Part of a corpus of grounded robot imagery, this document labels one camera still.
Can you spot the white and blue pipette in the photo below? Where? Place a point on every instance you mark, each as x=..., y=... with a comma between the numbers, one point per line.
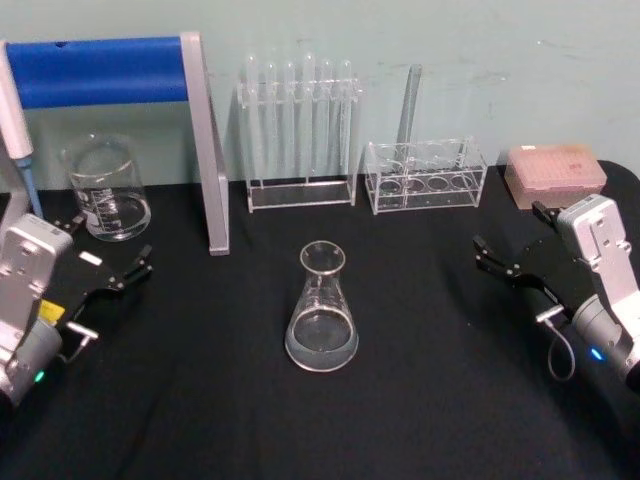
x=15, y=130

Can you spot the black table cloth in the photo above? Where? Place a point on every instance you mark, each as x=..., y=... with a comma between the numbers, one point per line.
x=320, y=425

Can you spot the clear glass beaker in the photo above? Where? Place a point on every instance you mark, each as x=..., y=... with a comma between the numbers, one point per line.
x=107, y=200

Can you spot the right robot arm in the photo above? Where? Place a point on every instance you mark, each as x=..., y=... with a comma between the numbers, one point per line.
x=607, y=280

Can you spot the blue and grey pipette stand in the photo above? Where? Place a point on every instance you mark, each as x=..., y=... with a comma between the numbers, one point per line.
x=100, y=70

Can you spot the pink pipette tip box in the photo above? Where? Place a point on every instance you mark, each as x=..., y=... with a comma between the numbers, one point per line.
x=555, y=172

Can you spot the clear glass conical flask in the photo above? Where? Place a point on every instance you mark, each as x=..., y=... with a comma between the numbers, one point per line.
x=321, y=320

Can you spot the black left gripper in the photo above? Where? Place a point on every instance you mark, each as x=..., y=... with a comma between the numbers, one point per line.
x=92, y=280

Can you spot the clear test tube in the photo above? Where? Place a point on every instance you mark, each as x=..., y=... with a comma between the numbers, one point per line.
x=345, y=105
x=309, y=100
x=289, y=105
x=271, y=105
x=327, y=105

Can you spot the tall clear acrylic tube rack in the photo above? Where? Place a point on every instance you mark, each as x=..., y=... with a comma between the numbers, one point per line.
x=300, y=192

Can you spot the clear wide tube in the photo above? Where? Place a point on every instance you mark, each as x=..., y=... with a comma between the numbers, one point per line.
x=409, y=110

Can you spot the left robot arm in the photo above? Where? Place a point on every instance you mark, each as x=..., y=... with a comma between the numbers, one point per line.
x=25, y=265

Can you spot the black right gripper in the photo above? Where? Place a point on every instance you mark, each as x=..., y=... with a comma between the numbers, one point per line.
x=550, y=270

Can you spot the low clear acrylic rack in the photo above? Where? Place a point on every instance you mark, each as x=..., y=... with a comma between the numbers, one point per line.
x=425, y=185

